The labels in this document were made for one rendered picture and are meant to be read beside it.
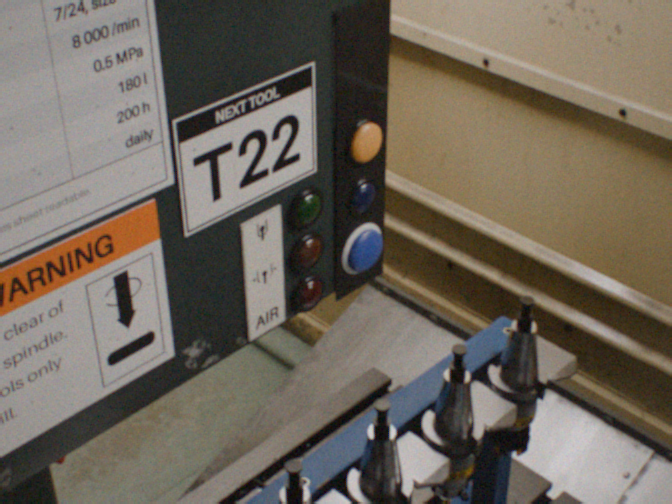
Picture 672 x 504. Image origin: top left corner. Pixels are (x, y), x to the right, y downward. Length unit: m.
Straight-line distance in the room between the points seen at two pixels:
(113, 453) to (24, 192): 1.52
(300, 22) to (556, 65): 0.90
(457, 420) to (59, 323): 0.60
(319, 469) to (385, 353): 0.78
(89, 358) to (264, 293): 0.12
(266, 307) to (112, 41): 0.21
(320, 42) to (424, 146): 1.08
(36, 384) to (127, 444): 1.46
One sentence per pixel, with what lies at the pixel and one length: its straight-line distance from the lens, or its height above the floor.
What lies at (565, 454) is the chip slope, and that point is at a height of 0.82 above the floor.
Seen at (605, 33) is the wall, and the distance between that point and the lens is 1.38.
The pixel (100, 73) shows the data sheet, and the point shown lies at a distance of 0.49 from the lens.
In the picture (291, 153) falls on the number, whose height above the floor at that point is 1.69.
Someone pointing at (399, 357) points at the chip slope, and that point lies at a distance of 1.79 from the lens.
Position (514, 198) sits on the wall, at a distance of 1.57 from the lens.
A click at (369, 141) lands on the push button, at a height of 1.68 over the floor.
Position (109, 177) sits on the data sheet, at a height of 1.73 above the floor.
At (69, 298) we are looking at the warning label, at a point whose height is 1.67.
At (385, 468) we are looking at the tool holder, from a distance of 0.99.
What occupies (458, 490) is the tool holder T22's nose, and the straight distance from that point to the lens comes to 1.13.
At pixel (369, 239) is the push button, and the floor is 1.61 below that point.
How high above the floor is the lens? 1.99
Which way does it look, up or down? 35 degrees down
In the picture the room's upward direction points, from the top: straight up
